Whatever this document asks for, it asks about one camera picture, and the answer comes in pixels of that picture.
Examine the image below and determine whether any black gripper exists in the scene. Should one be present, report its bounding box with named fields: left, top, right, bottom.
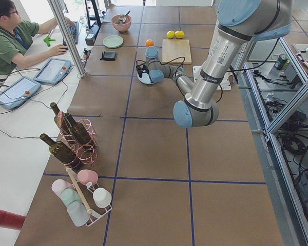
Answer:
left=136, top=64, right=149, bottom=78

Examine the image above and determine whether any light blue plate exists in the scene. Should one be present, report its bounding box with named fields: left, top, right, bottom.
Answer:
left=137, top=75, right=156, bottom=85

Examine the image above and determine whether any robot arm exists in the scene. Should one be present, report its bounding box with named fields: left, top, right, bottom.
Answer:
left=136, top=1, right=294, bottom=128

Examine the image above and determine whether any light green plate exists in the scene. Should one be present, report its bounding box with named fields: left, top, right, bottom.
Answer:
left=103, top=35, right=124, bottom=49

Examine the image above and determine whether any orange mandarin fruit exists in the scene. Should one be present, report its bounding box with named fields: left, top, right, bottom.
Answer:
left=145, top=39, right=155, bottom=47

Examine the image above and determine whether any grey folded cloth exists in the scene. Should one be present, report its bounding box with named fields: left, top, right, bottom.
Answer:
left=100, top=51, right=117, bottom=61

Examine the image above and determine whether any bamboo cutting board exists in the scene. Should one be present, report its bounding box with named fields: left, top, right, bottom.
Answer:
left=162, top=39, right=192, bottom=65

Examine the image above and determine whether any lower yellow lemon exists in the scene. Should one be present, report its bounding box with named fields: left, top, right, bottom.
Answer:
left=166, top=30, right=175, bottom=39

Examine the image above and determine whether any yellow lemon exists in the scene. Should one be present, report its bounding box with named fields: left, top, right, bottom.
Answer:
left=166, top=30, right=175, bottom=39
left=175, top=30, right=185, bottom=39

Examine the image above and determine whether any pink bowl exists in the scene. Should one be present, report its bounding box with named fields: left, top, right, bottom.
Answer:
left=111, top=14, right=132, bottom=32

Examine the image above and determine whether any upper yellow lemon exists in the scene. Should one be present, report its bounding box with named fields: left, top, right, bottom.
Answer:
left=175, top=30, right=185, bottom=39

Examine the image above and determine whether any steel ice scoop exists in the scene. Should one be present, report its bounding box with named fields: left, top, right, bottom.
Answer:
left=115, top=10, right=131, bottom=25

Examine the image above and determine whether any black computer keyboard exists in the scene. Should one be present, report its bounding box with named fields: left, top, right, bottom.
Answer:
left=68, top=22, right=79, bottom=45

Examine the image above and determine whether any far teach pendant tablet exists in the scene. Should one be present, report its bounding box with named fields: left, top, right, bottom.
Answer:
left=33, top=58, right=72, bottom=85

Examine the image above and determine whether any teach pendant tablet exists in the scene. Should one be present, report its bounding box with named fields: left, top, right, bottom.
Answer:
left=33, top=58, right=72, bottom=85
left=0, top=76, right=41, bottom=110

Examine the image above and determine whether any near teach pendant tablet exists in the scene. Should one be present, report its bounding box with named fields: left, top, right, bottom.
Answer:
left=0, top=76, right=41, bottom=110

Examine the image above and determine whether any pink cup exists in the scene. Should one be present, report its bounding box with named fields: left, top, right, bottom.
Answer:
left=77, top=169, right=99, bottom=185

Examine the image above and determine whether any white cup drying rack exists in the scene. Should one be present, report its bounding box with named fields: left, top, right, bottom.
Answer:
left=66, top=168, right=112, bottom=227

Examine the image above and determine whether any white cup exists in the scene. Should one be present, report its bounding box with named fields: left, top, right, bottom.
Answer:
left=93, top=188, right=112, bottom=208

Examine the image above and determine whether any person in green shirt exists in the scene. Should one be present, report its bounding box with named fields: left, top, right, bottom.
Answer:
left=0, top=1, right=67, bottom=74

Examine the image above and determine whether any red cylinder bottle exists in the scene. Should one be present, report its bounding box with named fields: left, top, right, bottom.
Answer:
left=0, top=210, right=26, bottom=230

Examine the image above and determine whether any copper wire bottle rack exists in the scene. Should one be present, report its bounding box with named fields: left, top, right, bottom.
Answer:
left=60, top=117, right=98, bottom=167

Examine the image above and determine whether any aluminium frame post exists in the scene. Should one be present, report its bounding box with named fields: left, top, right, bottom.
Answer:
left=47, top=0, right=86, bottom=78

